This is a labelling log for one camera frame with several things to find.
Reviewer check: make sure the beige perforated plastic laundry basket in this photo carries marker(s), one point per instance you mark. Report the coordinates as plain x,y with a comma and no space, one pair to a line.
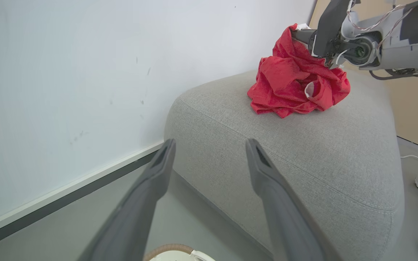
172,248

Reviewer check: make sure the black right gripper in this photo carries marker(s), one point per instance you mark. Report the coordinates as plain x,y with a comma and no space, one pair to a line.
330,25

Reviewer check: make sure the red garment with lettering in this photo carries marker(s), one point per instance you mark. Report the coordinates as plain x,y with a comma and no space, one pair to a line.
285,79

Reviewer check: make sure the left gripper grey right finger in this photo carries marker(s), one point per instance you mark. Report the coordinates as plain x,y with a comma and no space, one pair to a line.
289,232

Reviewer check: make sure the grey fabric sofa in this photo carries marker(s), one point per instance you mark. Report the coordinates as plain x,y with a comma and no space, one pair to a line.
303,163

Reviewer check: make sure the white grey skirting board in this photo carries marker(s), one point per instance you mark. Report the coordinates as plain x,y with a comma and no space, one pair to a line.
67,195

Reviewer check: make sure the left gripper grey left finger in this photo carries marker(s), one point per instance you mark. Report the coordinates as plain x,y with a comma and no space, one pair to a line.
129,224

